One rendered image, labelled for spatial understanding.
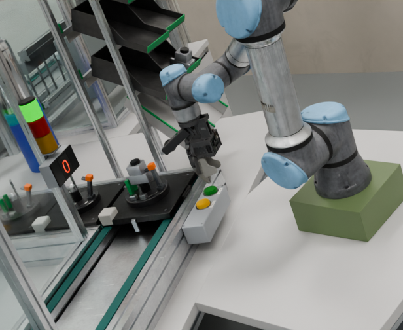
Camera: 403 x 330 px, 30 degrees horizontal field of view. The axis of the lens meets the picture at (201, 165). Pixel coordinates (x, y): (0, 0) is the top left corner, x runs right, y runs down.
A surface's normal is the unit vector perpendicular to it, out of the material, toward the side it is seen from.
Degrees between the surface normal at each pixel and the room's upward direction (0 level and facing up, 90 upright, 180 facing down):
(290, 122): 97
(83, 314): 0
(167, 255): 90
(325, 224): 90
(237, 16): 85
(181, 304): 0
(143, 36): 25
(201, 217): 0
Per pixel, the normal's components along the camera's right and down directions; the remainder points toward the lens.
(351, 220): -0.63, 0.52
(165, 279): 0.89, -0.14
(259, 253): -0.33, -0.85
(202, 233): -0.31, 0.51
